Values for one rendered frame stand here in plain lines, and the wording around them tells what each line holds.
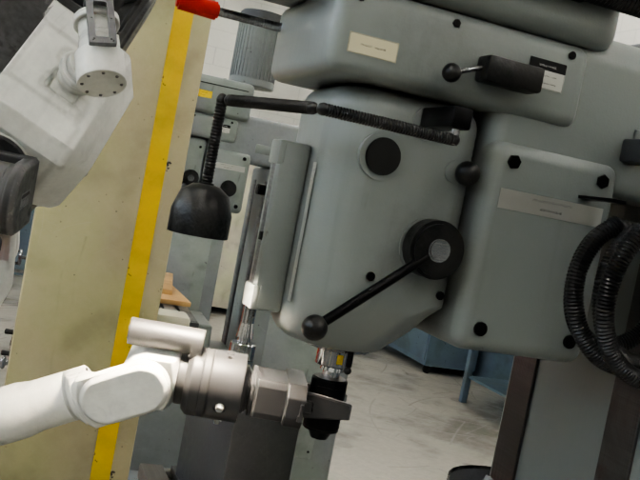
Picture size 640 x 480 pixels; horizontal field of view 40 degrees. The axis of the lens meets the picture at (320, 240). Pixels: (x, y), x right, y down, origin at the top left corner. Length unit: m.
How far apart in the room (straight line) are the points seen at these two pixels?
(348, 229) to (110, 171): 1.82
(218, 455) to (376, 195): 0.63
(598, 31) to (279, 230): 0.45
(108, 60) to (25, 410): 0.46
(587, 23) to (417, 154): 0.26
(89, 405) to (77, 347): 1.73
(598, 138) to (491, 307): 0.25
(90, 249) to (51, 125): 1.55
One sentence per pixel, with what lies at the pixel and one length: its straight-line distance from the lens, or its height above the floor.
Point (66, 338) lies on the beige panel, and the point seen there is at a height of 0.91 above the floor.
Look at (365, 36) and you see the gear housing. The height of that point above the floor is 1.67.
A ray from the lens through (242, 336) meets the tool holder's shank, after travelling 1.57.
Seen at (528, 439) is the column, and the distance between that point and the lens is 1.41.
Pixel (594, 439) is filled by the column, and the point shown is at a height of 1.24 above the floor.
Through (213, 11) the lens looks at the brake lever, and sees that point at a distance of 1.17.
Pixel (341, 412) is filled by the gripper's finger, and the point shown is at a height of 1.23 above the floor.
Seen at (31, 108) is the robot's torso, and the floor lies 1.53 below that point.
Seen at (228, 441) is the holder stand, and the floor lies 1.07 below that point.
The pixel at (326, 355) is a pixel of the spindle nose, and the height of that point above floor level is 1.29.
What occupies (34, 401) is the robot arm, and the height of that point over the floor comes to 1.17.
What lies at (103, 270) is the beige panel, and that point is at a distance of 2.81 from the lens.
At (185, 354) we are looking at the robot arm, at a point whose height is 1.26.
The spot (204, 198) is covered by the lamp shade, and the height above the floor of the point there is 1.46.
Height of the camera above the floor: 1.49
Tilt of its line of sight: 3 degrees down
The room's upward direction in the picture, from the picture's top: 11 degrees clockwise
